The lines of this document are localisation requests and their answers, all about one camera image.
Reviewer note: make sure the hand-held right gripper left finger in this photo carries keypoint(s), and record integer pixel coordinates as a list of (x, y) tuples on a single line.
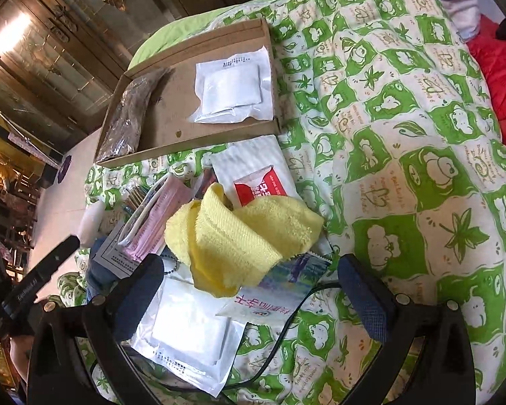
[(140, 295)]

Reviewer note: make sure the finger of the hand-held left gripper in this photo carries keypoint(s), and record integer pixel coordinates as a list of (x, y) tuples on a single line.
[(57, 256)]

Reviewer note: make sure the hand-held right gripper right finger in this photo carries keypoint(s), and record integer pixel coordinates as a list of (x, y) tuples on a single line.
[(362, 299)]

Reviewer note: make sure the blue towel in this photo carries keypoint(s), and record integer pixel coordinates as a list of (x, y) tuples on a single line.
[(97, 277)]

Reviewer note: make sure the white sponge block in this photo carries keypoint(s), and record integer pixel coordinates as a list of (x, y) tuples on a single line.
[(92, 221)]

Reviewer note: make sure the clear pink cartoon pouch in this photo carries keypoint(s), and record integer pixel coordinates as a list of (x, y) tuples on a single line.
[(160, 211)]

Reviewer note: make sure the yellow towel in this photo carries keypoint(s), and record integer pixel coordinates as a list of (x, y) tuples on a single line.
[(236, 240)]

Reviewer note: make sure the white wet wipe packet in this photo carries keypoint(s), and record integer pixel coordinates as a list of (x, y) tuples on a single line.
[(244, 156)]

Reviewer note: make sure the shallow cardboard box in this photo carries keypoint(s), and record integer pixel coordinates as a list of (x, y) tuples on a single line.
[(173, 105)]

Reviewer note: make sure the person's left hand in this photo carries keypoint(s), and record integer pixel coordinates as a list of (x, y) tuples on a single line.
[(20, 352)]

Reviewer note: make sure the white printed sachet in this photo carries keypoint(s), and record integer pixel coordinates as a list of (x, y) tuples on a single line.
[(114, 257)]

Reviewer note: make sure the white sealed pouch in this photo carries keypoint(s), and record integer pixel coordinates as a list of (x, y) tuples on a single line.
[(227, 88), (185, 337)]

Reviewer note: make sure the white side table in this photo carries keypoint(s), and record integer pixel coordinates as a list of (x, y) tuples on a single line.
[(74, 190)]

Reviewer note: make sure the dark wooden shelf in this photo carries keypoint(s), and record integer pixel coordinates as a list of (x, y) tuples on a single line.
[(8, 202)]

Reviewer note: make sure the landscape print packet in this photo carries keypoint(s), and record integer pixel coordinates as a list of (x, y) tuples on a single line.
[(278, 287)]

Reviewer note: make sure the purple round disc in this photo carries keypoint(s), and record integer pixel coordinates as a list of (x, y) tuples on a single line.
[(64, 168)]

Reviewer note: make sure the packet of coloured sticks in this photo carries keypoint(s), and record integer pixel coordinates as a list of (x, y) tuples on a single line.
[(135, 197)]

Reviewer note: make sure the packet of red black sticks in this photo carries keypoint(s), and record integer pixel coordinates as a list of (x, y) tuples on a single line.
[(203, 179)]

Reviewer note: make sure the dark brown plastic packet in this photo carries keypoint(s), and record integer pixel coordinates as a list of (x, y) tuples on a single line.
[(126, 109)]

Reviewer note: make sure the green white printed blanket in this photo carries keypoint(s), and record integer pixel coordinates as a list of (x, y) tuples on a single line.
[(405, 135)]

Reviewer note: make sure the brown wooden cabinet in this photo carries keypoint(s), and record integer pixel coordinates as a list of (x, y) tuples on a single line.
[(46, 50)]

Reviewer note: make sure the light green sheet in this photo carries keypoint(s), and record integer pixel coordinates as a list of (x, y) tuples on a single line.
[(160, 42)]

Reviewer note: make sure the red cloth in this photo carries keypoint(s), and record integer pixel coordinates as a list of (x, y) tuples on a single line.
[(501, 71)]

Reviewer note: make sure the grey white pillow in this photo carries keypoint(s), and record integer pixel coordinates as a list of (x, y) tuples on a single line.
[(455, 4)]

